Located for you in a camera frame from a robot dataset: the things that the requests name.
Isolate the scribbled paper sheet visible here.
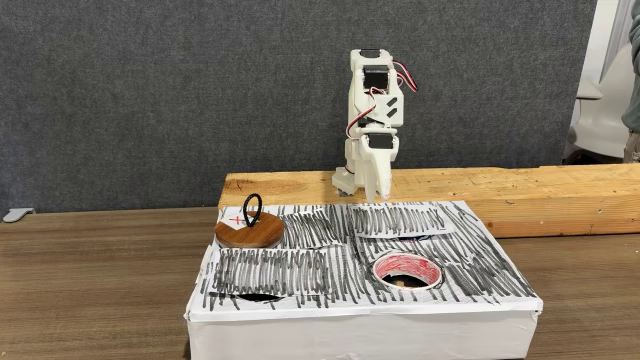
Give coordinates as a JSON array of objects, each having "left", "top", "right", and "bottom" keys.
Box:
[
  {"left": 348, "top": 202, "right": 455, "bottom": 239},
  {"left": 210, "top": 246, "right": 332, "bottom": 297}
]

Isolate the round wooden lid black loop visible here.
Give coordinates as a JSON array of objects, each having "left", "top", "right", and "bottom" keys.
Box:
[{"left": 214, "top": 193, "right": 285, "bottom": 250}]

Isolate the white box with black scribbles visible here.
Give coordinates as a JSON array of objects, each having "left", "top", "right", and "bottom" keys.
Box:
[{"left": 183, "top": 199, "right": 545, "bottom": 360}]

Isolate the light wooden plank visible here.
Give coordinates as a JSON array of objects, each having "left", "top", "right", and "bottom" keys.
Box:
[{"left": 218, "top": 163, "right": 640, "bottom": 239}]

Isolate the white moulded chair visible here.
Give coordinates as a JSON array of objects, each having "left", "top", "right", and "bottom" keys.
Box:
[{"left": 563, "top": 0, "right": 637, "bottom": 162}]

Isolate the person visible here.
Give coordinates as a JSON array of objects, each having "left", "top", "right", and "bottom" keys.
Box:
[{"left": 621, "top": 0, "right": 640, "bottom": 164}]

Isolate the grey partition foot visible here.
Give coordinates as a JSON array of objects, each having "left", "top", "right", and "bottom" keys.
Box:
[{"left": 2, "top": 207, "right": 37, "bottom": 224}]

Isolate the red black servo cable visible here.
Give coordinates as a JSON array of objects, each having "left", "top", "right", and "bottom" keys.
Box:
[
  {"left": 344, "top": 86, "right": 386, "bottom": 141},
  {"left": 392, "top": 59, "right": 419, "bottom": 94}
]

